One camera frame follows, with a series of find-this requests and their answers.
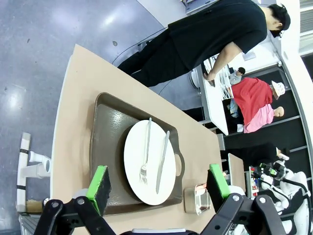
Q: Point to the grey aluminium frame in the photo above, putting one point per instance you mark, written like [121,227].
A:
[25,224]

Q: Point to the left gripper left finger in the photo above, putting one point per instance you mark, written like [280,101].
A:
[97,186]

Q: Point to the white round dinner plate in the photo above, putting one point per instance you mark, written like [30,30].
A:
[137,151]

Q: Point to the rectangular steel container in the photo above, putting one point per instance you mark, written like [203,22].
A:
[193,203]

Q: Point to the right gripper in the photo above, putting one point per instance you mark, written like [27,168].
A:
[278,169]

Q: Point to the silver table knife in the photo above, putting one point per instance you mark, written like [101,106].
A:
[160,173]

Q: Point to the white window blinds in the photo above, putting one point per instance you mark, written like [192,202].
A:
[306,31]

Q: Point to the person's right forearm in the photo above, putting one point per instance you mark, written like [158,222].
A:
[221,60]

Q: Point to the pink shirt bald mannequin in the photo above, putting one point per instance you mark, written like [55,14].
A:
[261,118]

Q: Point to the white side table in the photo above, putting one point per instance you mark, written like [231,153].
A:
[215,107]

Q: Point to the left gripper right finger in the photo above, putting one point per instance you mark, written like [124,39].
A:
[217,186]

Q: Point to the brown cardboard piece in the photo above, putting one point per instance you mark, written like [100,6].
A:
[33,206]

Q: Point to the white storage cart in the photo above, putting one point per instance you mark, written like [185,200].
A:
[253,181]

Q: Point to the seated person grey shirt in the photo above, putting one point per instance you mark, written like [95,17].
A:
[238,76]

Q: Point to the person's right hand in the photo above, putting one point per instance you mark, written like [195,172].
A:
[209,76]

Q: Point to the person in black t-shirt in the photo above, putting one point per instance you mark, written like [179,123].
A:
[207,31]

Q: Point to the red jacket mannequin white hat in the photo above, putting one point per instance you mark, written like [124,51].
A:
[254,98]

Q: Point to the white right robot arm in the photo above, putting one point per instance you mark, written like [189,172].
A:
[297,182]

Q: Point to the figure in black clothes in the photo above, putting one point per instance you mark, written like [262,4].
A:
[256,153]

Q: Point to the small brown table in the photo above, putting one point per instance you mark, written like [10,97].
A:
[236,171]

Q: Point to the white pipe frame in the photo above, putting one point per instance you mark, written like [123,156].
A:
[23,171]

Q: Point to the white paper sheet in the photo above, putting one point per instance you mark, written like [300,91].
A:
[250,56]

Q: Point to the silver fork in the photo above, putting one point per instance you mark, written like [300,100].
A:
[143,175]

